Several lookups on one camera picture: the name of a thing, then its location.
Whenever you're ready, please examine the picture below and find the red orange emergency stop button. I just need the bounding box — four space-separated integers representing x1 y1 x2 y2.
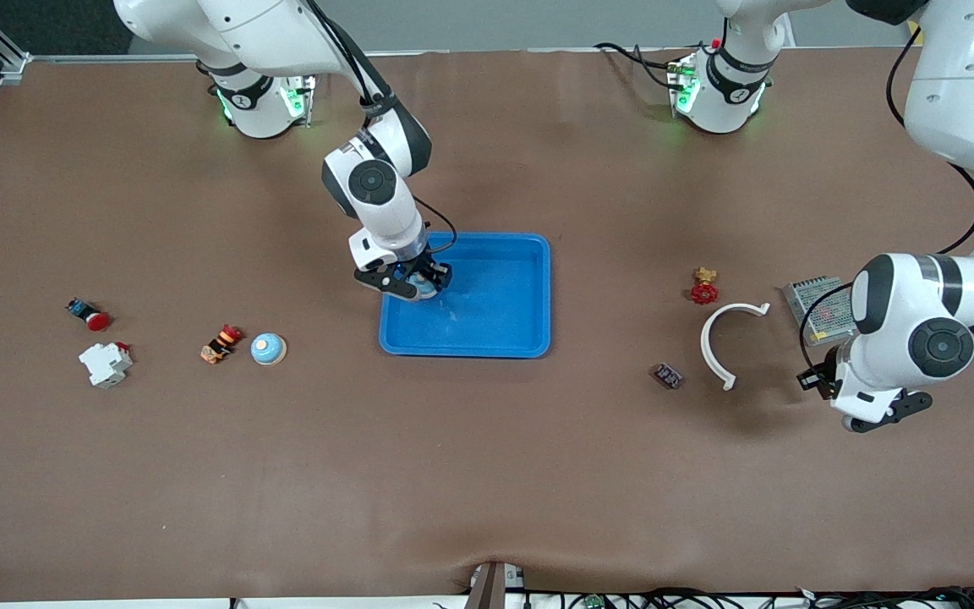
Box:
200 324 244 365

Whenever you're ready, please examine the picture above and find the red push button blue base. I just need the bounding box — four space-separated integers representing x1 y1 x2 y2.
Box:
66 298 112 332

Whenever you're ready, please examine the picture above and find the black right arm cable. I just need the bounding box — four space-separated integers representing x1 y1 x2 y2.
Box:
305 0 458 257

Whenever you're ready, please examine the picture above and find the metal mesh power supply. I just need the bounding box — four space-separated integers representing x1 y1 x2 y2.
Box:
782 276 860 348

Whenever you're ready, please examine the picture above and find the grey metal table clamp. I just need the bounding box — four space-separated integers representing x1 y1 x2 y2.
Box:
463 561 528 609

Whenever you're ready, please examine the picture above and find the black left base cable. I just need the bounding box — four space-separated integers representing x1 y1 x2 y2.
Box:
594 41 684 91

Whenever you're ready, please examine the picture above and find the white circuit breaker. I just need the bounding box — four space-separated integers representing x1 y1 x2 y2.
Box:
78 341 134 389

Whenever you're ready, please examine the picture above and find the red handwheel brass valve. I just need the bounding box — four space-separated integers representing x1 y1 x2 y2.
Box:
690 266 720 306

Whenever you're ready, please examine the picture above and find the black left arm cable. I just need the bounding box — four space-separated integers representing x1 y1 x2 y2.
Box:
800 25 974 373

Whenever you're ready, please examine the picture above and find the white curved plastic bracket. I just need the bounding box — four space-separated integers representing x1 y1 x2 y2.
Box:
700 302 772 392

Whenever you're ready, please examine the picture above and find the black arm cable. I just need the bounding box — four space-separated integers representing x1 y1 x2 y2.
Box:
305 0 458 257
800 25 974 373

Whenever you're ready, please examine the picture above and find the silver table edge rail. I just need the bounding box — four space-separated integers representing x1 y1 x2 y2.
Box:
29 49 674 64

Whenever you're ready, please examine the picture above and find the blue plastic tray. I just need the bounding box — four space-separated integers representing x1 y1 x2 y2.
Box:
378 233 553 359

